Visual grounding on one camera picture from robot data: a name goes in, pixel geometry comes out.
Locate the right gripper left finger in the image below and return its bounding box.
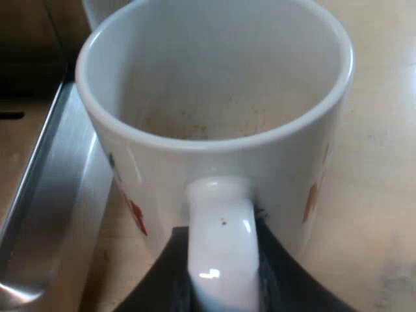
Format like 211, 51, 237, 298
115, 226, 200, 312

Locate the white mug with red and black print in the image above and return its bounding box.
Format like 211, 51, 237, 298
75, 0, 355, 312

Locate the steel espresso machine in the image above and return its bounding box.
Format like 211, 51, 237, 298
0, 0, 115, 305

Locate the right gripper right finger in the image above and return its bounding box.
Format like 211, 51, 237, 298
255, 210, 346, 312

